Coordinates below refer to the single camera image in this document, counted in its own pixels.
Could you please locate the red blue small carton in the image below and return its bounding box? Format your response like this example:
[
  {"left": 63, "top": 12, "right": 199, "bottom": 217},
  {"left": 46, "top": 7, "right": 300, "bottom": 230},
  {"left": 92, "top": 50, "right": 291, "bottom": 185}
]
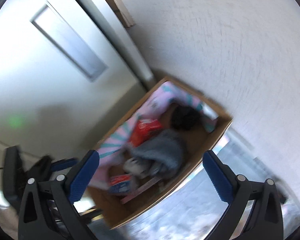
[{"left": 108, "top": 174, "right": 139, "bottom": 196}]

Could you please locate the red snack packet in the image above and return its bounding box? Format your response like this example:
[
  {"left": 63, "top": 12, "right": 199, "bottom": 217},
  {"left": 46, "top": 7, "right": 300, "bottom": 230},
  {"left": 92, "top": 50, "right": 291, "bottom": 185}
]
[{"left": 128, "top": 119, "right": 164, "bottom": 147}]

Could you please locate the grey fluffy slipper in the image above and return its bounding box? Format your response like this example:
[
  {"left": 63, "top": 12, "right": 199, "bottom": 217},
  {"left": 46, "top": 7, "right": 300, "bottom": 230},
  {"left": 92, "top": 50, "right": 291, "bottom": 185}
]
[{"left": 127, "top": 129, "right": 187, "bottom": 179}]

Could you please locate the black sock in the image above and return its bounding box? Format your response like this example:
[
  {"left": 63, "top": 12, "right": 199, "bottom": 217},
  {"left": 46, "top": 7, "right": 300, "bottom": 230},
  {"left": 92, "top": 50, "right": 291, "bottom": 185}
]
[{"left": 170, "top": 105, "right": 203, "bottom": 132}]

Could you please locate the light blue cloth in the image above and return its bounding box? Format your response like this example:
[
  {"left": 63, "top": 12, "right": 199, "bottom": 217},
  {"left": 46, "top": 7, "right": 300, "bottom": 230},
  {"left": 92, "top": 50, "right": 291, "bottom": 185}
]
[{"left": 124, "top": 129, "right": 291, "bottom": 240}]

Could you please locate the white door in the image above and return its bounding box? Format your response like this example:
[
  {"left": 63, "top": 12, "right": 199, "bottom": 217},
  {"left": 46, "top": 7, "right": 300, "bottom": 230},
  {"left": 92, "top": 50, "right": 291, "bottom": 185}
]
[{"left": 0, "top": 0, "right": 155, "bottom": 157}]

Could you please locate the pink striped cardboard box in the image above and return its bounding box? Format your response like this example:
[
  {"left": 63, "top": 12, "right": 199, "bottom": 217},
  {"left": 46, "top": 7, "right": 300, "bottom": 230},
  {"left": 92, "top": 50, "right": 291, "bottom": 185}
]
[{"left": 88, "top": 76, "right": 232, "bottom": 229}]

